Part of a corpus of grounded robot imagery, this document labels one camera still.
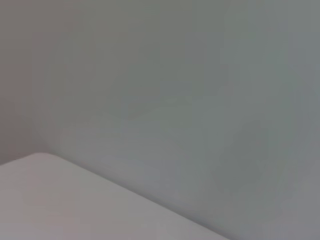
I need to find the white table cloth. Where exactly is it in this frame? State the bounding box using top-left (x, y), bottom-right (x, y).
top-left (0, 151), bottom-right (237, 240)

